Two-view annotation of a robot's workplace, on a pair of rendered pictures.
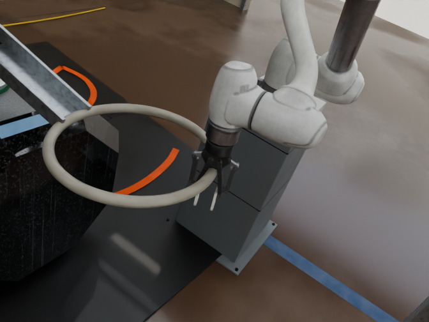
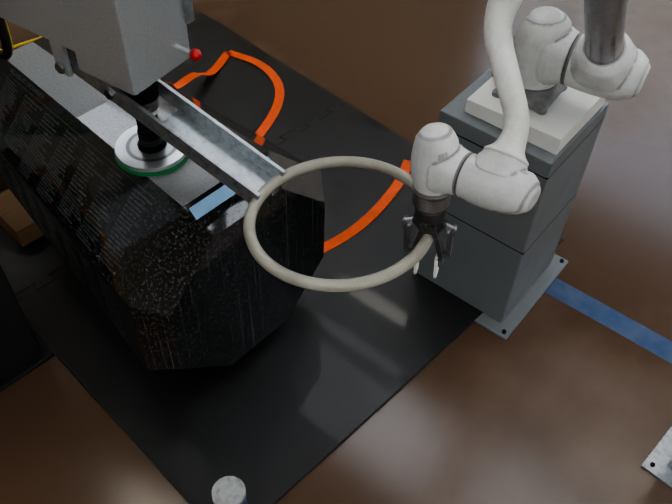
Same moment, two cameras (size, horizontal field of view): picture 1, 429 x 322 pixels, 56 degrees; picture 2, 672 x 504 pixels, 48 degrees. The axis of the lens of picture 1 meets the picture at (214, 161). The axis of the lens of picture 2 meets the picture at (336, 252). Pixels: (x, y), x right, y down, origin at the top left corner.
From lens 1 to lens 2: 0.78 m
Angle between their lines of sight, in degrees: 17
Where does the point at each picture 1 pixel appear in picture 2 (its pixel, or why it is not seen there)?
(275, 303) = (561, 373)
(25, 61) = (206, 126)
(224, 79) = (420, 149)
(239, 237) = (501, 289)
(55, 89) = (243, 155)
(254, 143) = not seen: hidden behind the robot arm
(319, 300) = (629, 366)
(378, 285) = not seen: outside the picture
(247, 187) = (501, 224)
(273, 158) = not seen: hidden behind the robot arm
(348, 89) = (622, 81)
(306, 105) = (511, 169)
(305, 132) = (511, 200)
